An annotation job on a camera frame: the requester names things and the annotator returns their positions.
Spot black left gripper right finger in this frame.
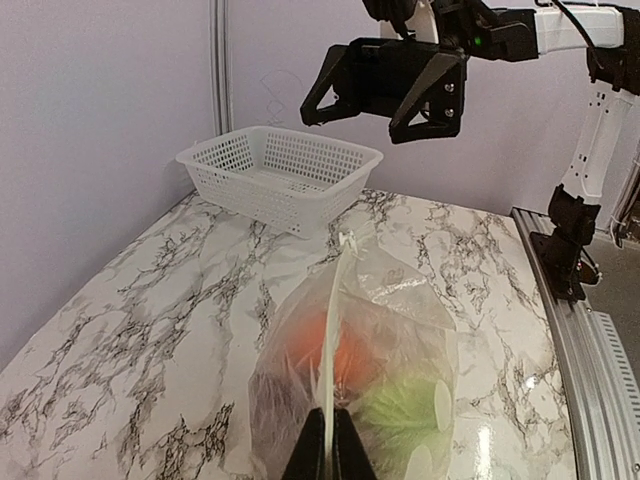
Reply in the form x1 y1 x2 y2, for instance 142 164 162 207
332 408 377 480

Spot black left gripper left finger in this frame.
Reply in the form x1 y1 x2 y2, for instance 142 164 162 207
283 408 326 480

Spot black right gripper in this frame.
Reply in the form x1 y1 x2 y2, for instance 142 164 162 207
300 38 468 144

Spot fake orange carrot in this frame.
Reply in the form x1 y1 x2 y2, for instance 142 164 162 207
294 312 371 386

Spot clear zip top bag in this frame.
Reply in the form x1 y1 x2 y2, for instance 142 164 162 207
250 224 459 479

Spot fake red grapes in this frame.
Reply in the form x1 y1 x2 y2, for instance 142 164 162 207
249 373 312 456

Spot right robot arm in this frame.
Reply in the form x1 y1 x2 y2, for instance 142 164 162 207
300 1 639 302

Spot fake green lettuce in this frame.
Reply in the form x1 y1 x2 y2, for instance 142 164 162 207
354 374 449 472

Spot white perforated plastic basket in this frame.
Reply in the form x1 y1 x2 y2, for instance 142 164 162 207
176 126 384 239

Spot aluminium corner post left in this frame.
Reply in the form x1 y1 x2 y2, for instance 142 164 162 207
208 0 233 135

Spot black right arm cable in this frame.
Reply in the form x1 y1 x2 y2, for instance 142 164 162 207
534 0 640 61

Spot aluminium front rail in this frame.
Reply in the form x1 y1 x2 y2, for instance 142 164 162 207
511 208 639 479

